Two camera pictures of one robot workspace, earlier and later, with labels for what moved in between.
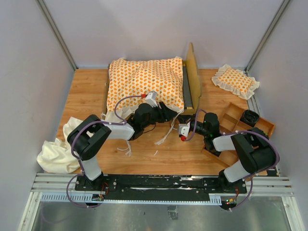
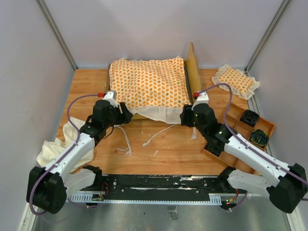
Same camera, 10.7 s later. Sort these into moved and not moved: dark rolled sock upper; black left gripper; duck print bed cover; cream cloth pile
Moved: black left gripper
Not moved: cream cloth pile; dark rolled sock upper; duck print bed cover
